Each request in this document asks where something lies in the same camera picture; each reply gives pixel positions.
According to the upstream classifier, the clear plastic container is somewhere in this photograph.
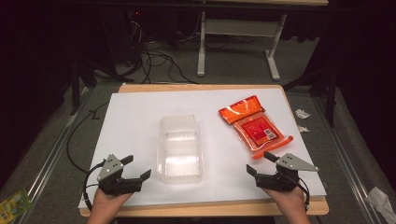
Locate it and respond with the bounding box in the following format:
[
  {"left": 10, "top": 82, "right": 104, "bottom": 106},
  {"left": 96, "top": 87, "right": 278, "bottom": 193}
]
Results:
[{"left": 156, "top": 114, "right": 205, "bottom": 185}]

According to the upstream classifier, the white board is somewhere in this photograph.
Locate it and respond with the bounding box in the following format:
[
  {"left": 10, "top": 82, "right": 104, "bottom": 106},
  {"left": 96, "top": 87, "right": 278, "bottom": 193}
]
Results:
[{"left": 78, "top": 88, "right": 328, "bottom": 210}]

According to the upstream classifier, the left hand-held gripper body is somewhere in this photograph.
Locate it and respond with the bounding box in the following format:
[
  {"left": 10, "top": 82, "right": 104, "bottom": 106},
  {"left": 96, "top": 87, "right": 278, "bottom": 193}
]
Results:
[{"left": 96, "top": 153, "right": 144, "bottom": 198}]

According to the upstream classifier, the person's right hand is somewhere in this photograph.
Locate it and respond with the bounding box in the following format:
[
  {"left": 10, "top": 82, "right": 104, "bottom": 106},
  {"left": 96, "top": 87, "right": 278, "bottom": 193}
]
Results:
[{"left": 262, "top": 186, "right": 309, "bottom": 215}]

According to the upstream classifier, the bundle of black cables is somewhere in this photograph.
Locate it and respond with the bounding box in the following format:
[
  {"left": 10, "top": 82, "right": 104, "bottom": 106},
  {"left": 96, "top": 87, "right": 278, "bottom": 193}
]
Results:
[{"left": 124, "top": 12, "right": 200, "bottom": 85}]

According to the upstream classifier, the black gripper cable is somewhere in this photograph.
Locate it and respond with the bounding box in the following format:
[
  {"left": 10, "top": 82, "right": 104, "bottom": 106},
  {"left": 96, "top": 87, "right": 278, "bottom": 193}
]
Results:
[
  {"left": 290, "top": 175, "right": 311, "bottom": 210},
  {"left": 82, "top": 159, "right": 106, "bottom": 213}
]

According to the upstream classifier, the white cloth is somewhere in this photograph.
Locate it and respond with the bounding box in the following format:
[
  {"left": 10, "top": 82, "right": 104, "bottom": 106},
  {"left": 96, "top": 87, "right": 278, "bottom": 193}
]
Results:
[{"left": 366, "top": 186, "right": 396, "bottom": 224}]

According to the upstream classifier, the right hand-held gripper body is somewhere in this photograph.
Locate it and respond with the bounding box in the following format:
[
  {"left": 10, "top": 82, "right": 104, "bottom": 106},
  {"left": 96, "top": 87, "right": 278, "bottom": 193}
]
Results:
[{"left": 254, "top": 152, "right": 319, "bottom": 192}]

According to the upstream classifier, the white metal desk frame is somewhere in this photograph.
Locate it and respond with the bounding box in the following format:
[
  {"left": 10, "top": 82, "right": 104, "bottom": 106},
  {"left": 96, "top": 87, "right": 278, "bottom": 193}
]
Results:
[{"left": 196, "top": 10, "right": 288, "bottom": 82}]

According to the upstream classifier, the black stand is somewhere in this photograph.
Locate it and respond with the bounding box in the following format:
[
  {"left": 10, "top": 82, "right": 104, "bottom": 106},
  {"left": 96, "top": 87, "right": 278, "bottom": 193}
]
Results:
[
  {"left": 282, "top": 62, "right": 340, "bottom": 128},
  {"left": 68, "top": 58, "right": 98, "bottom": 117}
]

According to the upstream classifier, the green packet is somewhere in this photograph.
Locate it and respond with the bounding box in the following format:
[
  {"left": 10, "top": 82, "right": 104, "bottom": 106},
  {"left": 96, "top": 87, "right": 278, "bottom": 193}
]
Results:
[{"left": 0, "top": 189, "right": 34, "bottom": 224}]

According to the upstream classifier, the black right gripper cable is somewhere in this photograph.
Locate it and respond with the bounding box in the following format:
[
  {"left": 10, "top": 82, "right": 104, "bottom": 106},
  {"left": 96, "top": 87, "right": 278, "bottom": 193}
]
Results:
[{"left": 290, "top": 175, "right": 311, "bottom": 210}]

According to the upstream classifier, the person's left hand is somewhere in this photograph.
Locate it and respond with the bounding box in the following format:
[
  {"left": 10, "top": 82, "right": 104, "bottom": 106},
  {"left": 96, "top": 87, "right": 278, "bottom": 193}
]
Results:
[{"left": 89, "top": 188, "right": 134, "bottom": 217}]

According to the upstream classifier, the black floor cable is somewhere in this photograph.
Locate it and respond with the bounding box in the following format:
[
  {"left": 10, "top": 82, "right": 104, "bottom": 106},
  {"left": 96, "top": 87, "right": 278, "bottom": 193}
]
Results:
[{"left": 65, "top": 101, "right": 110, "bottom": 175}]

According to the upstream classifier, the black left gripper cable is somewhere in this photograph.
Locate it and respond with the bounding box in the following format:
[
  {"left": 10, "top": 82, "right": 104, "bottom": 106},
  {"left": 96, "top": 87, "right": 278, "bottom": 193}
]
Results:
[{"left": 82, "top": 159, "right": 106, "bottom": 213}]

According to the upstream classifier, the orange food packet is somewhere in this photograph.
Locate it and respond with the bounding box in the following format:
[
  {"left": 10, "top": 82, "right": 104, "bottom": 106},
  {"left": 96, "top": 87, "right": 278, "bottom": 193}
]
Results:
[{"left": 218, "top": 94, "right": 294, "bottom": 160}]

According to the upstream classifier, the wooden table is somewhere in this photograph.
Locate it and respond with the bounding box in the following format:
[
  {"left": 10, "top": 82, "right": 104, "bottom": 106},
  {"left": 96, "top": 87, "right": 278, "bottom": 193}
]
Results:
[{"left": 78, "top": 82, "right": 330, "bottom": 218}]

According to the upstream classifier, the metal floor rail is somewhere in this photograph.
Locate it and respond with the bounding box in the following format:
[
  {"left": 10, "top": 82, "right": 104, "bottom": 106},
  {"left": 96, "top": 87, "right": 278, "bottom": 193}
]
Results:
[
  {"left": 312, "top": 96, "right": 386, "bottom": 224},
  {"left": 14, "top": 87, "right": 94, "bottom": 224}
]

